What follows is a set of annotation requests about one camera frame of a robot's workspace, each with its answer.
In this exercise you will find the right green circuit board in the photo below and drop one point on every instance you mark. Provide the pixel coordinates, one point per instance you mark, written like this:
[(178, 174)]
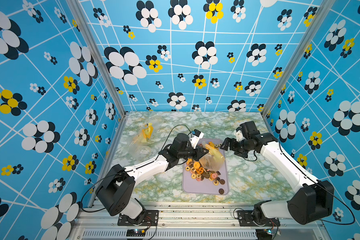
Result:
[(264, 234)]

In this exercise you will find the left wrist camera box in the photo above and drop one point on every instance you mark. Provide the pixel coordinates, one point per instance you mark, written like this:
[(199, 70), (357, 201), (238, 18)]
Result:
[(196, 136)]

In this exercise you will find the ziploc bag of cookies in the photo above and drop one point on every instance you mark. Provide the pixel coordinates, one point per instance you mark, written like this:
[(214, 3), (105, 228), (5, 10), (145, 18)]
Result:
[(152, 125)]

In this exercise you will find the left green circuit board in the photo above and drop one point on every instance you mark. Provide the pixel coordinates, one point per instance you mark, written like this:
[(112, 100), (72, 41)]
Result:
[(136, 233)]

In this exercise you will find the aluminium front rail frame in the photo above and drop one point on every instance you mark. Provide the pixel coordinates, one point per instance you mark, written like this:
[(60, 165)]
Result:
[(190, 221)]

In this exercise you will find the poured cookies pile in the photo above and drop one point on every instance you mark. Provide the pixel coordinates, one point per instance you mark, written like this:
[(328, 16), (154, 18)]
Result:
[(199, 173)]

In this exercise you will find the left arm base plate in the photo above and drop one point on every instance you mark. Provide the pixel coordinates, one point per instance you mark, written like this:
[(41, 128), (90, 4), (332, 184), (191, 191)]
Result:
[(147, 218)]

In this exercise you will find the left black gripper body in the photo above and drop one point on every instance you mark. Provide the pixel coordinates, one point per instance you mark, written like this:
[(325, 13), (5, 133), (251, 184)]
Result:
[(190, 152)]

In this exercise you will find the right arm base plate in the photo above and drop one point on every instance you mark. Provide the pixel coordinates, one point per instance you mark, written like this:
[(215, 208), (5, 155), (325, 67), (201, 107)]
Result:
[(247, 219)]

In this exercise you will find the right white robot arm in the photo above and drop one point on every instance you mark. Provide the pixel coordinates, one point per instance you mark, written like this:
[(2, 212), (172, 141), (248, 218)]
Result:
[(313, 199)]

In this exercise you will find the lilac rectangular tray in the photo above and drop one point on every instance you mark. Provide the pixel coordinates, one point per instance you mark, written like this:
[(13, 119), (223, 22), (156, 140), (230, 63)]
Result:
[(206, 186)]

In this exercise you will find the ziploc cookie bag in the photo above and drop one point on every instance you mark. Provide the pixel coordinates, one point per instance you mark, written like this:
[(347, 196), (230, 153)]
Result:
[(138, 147), (213, 160)]

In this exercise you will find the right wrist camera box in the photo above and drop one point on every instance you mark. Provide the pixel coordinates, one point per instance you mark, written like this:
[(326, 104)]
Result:
[(246, 131)]

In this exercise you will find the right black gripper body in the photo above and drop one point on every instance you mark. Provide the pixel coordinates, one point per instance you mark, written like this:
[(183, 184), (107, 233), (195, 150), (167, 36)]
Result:
[(239, 147)]

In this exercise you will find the right aluminium corner post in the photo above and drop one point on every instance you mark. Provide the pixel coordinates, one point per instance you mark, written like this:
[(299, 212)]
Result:
[(310, 33)]

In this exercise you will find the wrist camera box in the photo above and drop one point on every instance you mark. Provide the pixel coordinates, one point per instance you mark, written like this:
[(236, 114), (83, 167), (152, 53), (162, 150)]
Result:
[(246, 131), (196, 136)]

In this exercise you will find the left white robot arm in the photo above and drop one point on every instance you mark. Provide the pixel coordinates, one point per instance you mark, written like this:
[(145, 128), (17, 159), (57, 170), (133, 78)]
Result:
[(115, 190)]

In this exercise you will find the green circuit board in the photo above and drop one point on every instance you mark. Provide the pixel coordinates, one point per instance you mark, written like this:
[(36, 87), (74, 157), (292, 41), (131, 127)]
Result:
[(264, 234), (136, 233)]

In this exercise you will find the aluminium corner post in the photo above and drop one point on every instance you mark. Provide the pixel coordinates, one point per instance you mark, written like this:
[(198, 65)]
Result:
[(310, 33), (90, 41)]

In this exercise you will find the left aluminium corner post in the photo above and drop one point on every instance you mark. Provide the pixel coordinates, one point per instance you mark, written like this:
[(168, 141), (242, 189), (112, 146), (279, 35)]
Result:
[(90, 41)]

